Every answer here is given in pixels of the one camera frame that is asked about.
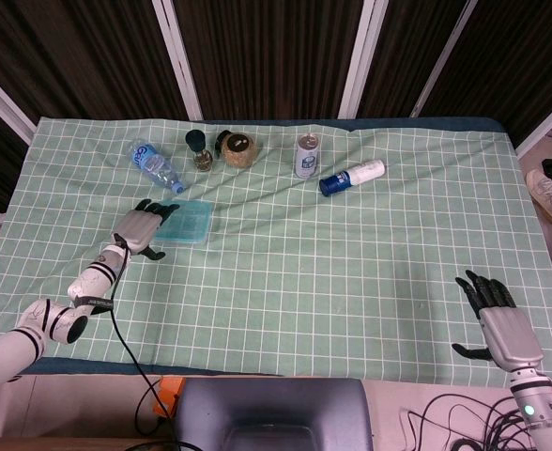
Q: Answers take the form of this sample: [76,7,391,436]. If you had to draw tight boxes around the right black-fingered robot hand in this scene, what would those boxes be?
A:
[452,269,544,372]

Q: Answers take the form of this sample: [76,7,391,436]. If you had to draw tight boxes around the left black-fingered robot hand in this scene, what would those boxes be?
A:
[114,198,181,262]

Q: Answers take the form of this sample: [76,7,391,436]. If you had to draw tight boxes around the teal plastic lid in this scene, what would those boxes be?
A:
[153,199,212,245]

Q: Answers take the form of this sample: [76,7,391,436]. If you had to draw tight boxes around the clear plastic container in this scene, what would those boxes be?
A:
[152,199,212,246]

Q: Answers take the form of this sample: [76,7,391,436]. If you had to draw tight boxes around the orange device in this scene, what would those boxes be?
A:
[151,376,186,418]

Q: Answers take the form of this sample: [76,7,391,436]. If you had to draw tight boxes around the clear plastic water bottle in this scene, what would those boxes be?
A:
[128,139,187,195]

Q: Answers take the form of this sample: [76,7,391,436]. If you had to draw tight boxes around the small glass bottle black cap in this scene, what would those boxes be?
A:
[184,130,214,173]

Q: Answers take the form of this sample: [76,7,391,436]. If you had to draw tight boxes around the round glass jar with grains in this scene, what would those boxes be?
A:
[219,132,261,169]

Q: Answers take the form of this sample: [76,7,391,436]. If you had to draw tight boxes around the white sneaker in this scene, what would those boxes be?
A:
[525,168,552,222]

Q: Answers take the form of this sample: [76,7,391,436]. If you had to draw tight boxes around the green checked tablecloth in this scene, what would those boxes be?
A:
[0,117,552,395]

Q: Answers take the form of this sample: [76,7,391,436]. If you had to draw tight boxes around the white drink can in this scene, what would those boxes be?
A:
[294,132,321,180]

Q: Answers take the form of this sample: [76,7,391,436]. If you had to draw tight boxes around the white bottle with blue cap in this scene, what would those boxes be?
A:
[318,158,387,197]

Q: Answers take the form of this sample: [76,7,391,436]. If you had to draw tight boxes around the grey robot chest housing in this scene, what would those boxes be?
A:
[171,378,375,451]

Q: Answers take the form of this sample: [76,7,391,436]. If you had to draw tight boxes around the black cable bundle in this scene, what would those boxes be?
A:
[400,393,552,451]

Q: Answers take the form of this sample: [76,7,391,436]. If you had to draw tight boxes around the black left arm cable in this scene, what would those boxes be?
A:
[76,234,183,451]

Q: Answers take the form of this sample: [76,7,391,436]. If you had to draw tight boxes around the white partition frame post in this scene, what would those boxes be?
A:
[151,0,204,121]
[337,0,390,119]
[409,0,479,118]
[0,60,37,145]
[514,88,552,159]

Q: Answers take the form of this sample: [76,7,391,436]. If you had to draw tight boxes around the thin black curved cable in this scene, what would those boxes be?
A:
[133,379,164,436]

